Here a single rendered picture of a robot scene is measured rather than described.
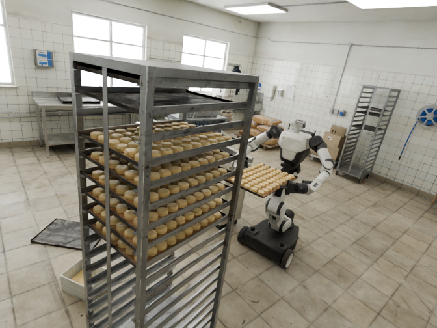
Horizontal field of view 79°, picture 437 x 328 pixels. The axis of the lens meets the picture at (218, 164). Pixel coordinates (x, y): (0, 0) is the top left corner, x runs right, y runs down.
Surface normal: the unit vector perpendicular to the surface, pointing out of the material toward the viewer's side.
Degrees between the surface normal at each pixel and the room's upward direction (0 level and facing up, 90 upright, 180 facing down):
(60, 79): 90
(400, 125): 90
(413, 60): 90
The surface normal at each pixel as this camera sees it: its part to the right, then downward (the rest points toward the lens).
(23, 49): 0.64, 0.35
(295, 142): -0.64, 0.21
